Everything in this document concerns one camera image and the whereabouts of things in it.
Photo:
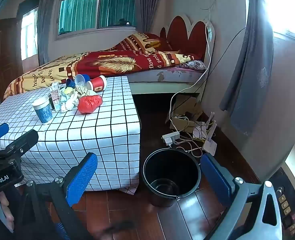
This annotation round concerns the white red bed frame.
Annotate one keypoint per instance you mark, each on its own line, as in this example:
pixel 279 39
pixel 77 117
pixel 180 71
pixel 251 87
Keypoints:
pixel 187 30

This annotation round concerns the grey floral mattress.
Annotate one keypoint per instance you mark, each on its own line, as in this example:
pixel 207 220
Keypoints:
pixel 147 76

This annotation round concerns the white checkered tablecloth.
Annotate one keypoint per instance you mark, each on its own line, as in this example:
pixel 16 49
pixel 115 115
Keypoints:
pixel 87 130

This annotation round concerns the white power strip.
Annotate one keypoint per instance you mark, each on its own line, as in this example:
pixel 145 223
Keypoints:
pixel 170 137

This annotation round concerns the large sliding window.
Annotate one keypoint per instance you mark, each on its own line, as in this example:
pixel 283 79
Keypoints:
pixel 82 10

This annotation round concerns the bright side window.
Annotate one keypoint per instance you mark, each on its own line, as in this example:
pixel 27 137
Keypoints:
pixel 27 35

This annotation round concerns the brown wooden door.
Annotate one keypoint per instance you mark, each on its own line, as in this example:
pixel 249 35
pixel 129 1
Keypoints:
pixel 6 60

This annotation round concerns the red paper cup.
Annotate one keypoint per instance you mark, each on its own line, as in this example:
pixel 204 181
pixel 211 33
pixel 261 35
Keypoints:
pixel 98 83

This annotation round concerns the dark sticker-covered panel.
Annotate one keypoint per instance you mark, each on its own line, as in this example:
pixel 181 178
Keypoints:
pixel 290 200

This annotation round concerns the grey curtain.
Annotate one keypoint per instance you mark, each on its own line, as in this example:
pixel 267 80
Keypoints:
pixel 46 30
pixel 250 80
pixel 148 7

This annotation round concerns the crumpled blue cloth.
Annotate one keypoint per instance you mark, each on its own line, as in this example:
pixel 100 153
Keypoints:
pixel 70 83

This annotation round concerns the bed with red-yellow blanket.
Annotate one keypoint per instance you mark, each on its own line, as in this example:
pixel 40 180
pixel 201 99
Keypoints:
pixel 112 62

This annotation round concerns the red plastic bag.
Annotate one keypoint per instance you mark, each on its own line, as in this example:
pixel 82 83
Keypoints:
pixel 90 103

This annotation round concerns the blue patterned paper cup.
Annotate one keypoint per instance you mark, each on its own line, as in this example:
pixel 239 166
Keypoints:
pixel 43 112

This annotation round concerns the white carton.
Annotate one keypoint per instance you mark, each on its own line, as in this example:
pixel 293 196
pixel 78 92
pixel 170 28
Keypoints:
pixel 55 96

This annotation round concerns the blue plastic cup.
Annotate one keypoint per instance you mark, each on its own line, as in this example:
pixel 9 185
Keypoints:
pixel 84 77

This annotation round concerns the person's left hand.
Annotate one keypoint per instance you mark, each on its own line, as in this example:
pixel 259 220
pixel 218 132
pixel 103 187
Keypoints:
pixel 5 207

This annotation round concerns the cardboard box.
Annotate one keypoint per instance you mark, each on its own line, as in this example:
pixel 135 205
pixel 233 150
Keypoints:
pixel 180 125

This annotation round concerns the crumpled yellow wrapper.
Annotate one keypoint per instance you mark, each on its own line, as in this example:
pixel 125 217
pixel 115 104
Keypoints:
pixel 68 91

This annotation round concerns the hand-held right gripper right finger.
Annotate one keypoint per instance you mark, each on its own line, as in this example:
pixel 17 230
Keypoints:
pixel 215 175

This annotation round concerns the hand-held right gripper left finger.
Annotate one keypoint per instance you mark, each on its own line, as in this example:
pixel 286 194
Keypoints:
pixel 82 177

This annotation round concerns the black bucket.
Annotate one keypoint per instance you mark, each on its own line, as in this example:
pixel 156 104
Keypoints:
pixel 162 165

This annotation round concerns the white router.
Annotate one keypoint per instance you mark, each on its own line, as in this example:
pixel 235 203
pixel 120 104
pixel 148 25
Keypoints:
pixel 210 146

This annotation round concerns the floral pillow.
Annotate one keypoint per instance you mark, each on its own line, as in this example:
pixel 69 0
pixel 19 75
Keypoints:
pixel 195 65

